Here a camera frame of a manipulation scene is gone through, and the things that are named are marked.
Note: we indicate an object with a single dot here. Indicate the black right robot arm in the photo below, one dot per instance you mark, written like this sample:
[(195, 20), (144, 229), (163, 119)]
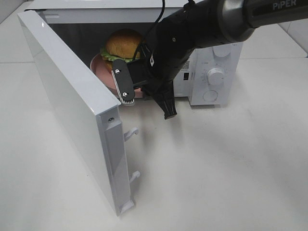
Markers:
[(239, 18)]

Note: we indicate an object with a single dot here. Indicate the white microwave door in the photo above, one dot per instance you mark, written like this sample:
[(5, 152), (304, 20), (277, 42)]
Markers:
[(86, 108)]

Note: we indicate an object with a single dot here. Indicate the lower white timer knob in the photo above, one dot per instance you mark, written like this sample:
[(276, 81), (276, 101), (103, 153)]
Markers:
[(215, 76)]

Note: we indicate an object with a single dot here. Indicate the round door release button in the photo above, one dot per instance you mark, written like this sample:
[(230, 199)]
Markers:
[(210, 96)]

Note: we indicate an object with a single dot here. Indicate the burger with lettuce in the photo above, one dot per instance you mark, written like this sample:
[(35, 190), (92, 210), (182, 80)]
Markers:
[(121, 44)]

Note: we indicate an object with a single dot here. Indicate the pink round plate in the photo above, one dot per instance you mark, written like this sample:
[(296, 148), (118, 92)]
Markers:
[(98, 67)]

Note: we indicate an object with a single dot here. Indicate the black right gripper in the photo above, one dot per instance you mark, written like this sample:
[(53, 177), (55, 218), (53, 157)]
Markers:
[(178, 35)]

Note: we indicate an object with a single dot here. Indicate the upper white power knob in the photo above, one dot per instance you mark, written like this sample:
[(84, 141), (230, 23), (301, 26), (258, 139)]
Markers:
[(221, 51)]

